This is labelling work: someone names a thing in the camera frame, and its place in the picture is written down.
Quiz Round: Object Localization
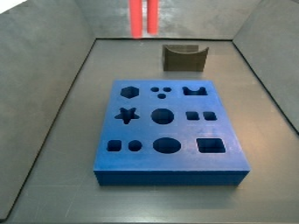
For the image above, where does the blue shape sorting board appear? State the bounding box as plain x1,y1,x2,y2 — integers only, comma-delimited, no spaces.
94,80,250,186

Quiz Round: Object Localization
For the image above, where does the black curved holder block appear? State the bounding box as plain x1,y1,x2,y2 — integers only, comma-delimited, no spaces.
163,45,210,72

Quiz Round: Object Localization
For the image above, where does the red three prong object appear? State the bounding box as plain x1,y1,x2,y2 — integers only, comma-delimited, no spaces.
128,0,159,39

